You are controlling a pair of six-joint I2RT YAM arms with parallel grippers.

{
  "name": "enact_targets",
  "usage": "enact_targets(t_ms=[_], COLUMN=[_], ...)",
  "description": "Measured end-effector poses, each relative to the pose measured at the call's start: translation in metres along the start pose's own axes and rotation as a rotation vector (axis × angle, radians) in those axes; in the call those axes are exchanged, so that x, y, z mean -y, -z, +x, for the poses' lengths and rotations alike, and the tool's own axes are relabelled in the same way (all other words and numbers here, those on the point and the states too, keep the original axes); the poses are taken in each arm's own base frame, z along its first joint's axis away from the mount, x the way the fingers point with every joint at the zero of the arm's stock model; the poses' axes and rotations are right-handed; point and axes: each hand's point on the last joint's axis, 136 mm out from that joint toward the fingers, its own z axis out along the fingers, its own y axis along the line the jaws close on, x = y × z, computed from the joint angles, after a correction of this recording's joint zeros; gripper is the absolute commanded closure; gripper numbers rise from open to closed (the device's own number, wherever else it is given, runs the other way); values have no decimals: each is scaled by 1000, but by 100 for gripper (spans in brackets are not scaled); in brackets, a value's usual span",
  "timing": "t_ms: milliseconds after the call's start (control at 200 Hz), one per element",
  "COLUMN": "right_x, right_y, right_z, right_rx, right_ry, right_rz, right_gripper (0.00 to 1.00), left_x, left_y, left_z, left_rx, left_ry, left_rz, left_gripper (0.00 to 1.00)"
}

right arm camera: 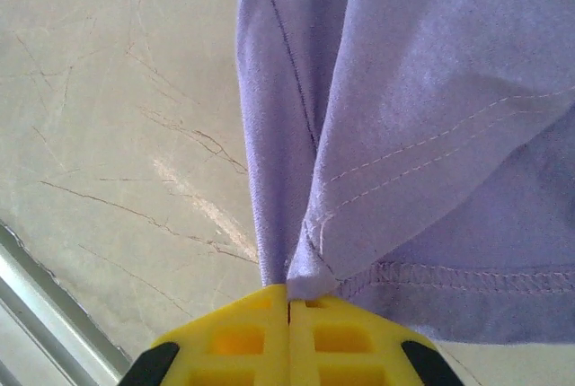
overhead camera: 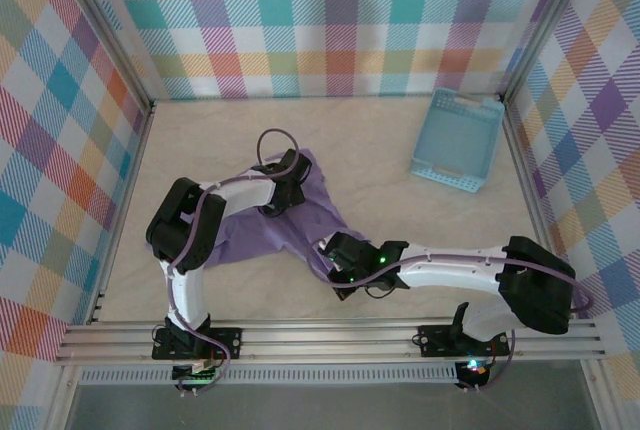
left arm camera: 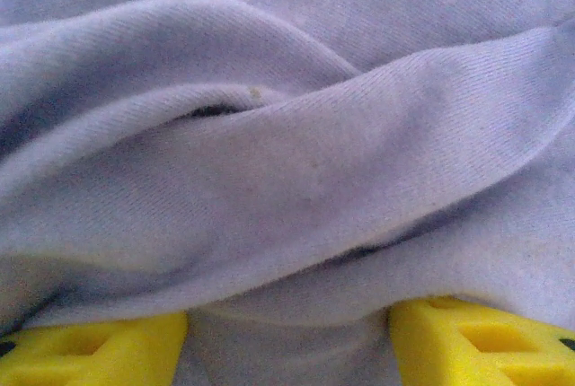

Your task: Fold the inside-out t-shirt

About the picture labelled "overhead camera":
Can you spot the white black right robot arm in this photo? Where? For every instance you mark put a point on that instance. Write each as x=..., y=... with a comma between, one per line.
x=450, y=275

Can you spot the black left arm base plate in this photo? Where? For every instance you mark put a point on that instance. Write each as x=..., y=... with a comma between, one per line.
x=230, y=340

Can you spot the left aluminium side rail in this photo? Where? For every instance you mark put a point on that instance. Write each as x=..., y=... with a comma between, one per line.
x=143, y=125

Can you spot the left aluminium frame post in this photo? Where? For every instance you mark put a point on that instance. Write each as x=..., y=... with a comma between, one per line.
x=107, y=30

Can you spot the right aluminium frame post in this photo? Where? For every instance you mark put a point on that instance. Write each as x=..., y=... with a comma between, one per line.
x=545, y=25

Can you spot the left aluminium frame leg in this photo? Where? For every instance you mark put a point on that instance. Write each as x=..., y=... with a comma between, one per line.
x=62, y=400

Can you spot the right aluminium side rail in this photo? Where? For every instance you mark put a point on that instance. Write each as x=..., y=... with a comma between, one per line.
x=525, y=175

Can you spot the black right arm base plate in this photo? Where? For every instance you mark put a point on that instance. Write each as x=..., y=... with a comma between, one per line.
x=435, y=340

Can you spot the aluminium frame post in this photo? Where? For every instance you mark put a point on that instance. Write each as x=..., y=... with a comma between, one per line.
x=107, y=30
x=545, y=25

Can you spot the aluminium frame leg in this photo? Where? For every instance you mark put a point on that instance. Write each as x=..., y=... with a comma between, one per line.
x=597, y=400
x=62, y=400

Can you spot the purple t-shirt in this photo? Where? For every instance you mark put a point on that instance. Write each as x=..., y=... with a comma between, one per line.
x=310, y=215

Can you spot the light blue plastic basket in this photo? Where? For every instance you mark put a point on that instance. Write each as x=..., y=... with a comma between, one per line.
x=455, y=140

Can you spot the aluminium side rail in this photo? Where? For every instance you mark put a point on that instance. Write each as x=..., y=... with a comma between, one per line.
x=525, y=175
x=143, y=125

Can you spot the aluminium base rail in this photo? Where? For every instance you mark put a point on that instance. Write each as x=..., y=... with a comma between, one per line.
x=325, y=340

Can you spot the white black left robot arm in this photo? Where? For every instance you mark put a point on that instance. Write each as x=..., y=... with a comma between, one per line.
x=240, y=195

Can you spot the right aluminium frame leg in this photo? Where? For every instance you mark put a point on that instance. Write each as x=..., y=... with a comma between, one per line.
x=597, y=400

